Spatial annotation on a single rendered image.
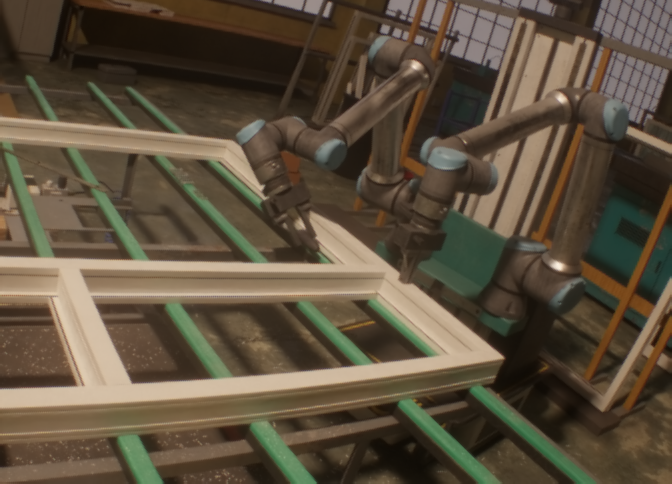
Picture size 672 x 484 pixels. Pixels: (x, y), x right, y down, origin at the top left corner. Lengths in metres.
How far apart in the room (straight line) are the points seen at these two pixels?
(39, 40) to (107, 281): 7.37
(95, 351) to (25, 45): 7.65
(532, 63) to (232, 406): 1.85
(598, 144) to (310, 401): 1.26
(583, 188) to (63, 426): 1.64
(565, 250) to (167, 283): 1.29
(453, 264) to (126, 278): 1.53
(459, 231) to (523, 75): 0.66
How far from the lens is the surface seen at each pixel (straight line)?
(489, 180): 1.67
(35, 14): 8.55
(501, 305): 2.31
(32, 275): 1.32
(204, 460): 1.09
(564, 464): 1.37
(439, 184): 1.57
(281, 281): 1.54
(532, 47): 2.55
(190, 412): 1.05
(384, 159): 2.46
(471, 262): 2.54
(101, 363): 1.06
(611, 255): 5.34
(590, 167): 2.06
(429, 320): 1.60
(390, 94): 2.01
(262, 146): 1.78
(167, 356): 1.74
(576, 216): 2.11
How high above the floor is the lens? 1.55
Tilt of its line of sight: 19 degrees down
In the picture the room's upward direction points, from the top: 17 degrees clockwise
